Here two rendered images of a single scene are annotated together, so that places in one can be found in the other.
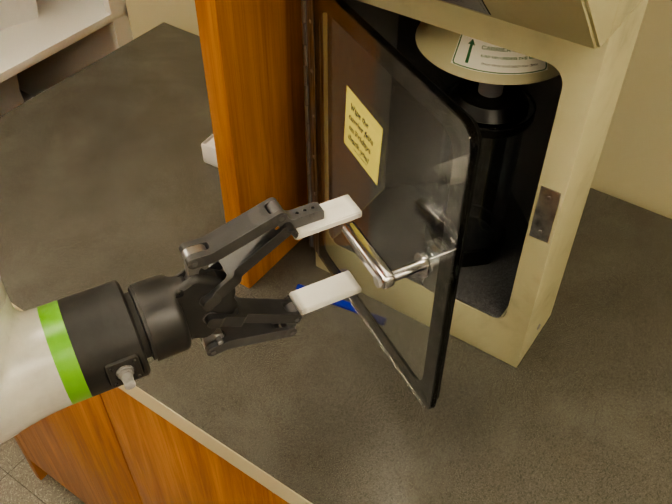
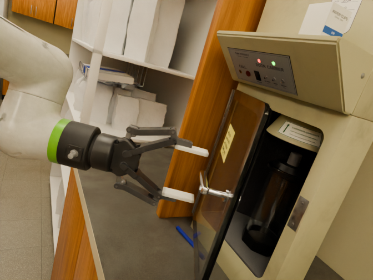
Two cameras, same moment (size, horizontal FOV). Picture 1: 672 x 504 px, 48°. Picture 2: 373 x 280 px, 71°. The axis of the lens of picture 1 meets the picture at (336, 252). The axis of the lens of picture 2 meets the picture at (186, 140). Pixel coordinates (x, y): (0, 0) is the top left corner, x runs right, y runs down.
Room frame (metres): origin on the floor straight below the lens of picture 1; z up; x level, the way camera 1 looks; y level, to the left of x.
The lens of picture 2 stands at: (0.04, -0.17, 1.41)
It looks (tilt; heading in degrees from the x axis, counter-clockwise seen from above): 15 degrees down; 23
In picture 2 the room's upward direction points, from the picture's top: 17 degrees clockwise
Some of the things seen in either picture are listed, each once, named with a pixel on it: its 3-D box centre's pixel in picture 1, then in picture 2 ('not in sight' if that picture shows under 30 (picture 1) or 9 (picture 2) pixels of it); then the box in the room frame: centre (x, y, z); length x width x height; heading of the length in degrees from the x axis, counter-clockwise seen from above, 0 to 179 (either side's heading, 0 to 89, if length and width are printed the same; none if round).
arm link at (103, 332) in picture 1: (109, 339); (81, 146); (0.43, 0.20, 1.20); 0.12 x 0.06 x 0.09; 27
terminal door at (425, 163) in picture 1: (373, 206); (219, 177); (0.62, -0.04, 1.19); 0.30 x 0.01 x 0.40; 27
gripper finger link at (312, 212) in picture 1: (295, 210); (181, 137); (0.52, 0.04, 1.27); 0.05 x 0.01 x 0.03; 117
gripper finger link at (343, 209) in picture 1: (322, 216); (191, 149); (0.53, 0.01, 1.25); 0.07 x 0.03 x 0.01; 117
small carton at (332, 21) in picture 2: not in sight; (323, 26); (0.58, -0.13, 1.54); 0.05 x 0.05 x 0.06; 50
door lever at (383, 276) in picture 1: (383, 250); (211, 184); (0.54, -0.05, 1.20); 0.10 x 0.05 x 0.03; 27
